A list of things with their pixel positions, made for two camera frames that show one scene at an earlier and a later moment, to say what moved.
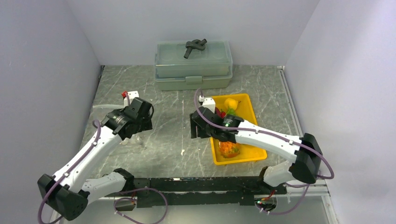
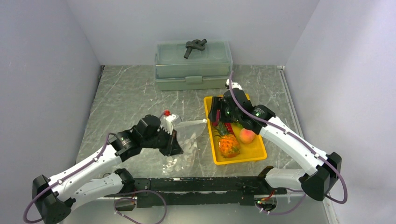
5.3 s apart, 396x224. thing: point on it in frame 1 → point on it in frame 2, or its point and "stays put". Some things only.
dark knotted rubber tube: [197, 44] stays put
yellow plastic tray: [245, 111] stays put
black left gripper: [146, 123] → [172, 147]
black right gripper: [200, 133] → [218, 102]
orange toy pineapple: [229, 149] stays put
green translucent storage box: [209, 68] stays put
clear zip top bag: [135, 139] → [186, 133]
